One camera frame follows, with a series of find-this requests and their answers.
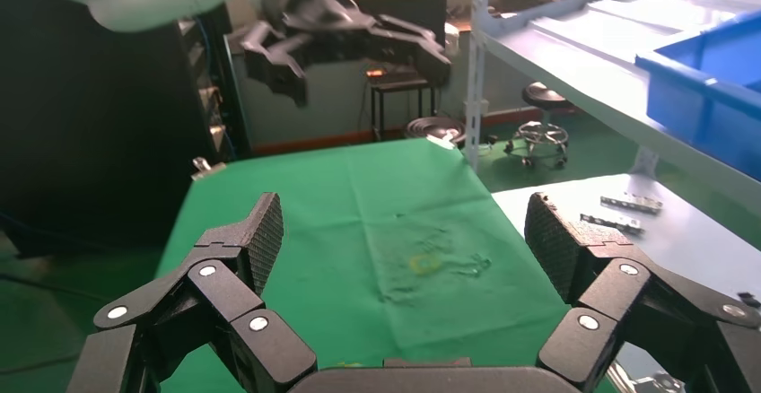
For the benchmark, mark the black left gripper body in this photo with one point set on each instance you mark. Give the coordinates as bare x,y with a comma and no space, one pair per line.
309,4

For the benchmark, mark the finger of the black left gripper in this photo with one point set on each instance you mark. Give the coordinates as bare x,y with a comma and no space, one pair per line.
422,45
273,57

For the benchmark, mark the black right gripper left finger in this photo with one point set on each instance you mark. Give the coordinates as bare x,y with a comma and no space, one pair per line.
238,295

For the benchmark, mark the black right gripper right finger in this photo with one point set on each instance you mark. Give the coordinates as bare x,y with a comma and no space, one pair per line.
618,301

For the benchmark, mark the black flat monitor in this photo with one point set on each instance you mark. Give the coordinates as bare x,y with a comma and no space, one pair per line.
410,10

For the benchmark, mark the small black side table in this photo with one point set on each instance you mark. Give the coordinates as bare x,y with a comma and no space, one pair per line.
398,84

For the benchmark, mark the orange lit device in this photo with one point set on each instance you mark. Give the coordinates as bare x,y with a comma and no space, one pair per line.
374,73

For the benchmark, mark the small metal strip part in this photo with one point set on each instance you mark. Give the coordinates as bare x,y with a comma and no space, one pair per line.
612,222
630,202

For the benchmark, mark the black round coil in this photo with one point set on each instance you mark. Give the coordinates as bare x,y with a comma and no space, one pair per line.
428,126

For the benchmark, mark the black stool with casters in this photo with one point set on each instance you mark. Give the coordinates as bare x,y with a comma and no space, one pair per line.
538,94

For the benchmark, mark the small black object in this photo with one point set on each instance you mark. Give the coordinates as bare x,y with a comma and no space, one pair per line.
750,299

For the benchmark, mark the green cloth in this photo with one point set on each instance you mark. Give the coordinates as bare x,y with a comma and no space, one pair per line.
356,212

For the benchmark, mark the white ribbed shelf panel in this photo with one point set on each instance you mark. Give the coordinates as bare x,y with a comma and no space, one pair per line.
600,36

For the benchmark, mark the blue plastic bin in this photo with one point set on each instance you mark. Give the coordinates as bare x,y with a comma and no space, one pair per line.
707,111

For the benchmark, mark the grey metal shelf frame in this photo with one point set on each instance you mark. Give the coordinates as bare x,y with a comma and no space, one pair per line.
475,51

